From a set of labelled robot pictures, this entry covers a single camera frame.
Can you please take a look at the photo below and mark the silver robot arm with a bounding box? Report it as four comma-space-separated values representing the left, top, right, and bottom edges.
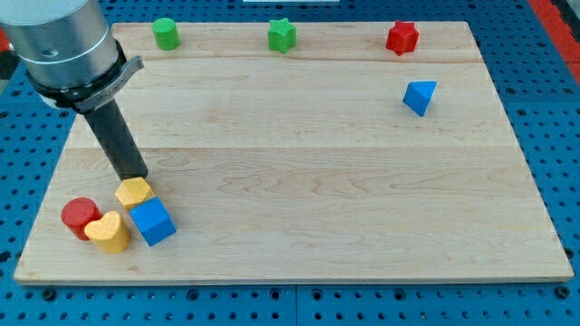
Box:
1, 0, 143, 114

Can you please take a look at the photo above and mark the wooden board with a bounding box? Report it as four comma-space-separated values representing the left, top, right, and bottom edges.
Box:
14, 22, 574, 286

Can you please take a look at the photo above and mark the green star block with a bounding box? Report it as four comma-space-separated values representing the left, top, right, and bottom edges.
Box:
267, 18, 296, 53

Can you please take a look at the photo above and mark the blue triangular prism block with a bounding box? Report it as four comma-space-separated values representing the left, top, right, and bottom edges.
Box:
403, 81, 437, 117

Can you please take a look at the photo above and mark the blue cube block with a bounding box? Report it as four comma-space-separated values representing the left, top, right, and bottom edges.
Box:
129, 197, 177, 246

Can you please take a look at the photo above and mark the yellow hexagon block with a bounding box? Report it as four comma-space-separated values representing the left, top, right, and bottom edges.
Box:
114, 177, 155, 210

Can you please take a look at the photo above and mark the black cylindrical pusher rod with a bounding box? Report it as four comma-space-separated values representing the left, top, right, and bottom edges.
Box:
84, 101, 148, 180

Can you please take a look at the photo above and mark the red star block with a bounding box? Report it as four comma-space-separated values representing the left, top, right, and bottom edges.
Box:
385, 20, 420, 56

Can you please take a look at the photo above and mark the green cylinder block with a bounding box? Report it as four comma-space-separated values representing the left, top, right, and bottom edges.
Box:
151, 17, 180, 51

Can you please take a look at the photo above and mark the yellow heart block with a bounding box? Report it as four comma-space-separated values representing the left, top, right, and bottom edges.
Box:
84, 211, 131, 254

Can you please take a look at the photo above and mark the red cylinder block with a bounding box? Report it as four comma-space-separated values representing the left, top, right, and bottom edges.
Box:
61, 197, 103, 241

